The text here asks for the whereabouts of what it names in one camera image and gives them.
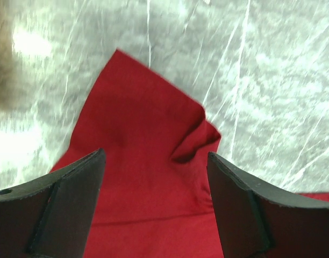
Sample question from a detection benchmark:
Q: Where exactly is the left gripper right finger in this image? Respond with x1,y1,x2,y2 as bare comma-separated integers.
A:
207,152,329,257

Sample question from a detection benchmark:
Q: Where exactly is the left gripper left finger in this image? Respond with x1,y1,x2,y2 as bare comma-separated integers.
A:
0,149,106,258

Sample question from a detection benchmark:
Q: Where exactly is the red t shirt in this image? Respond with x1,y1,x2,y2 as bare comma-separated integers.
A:
50,48,329,258

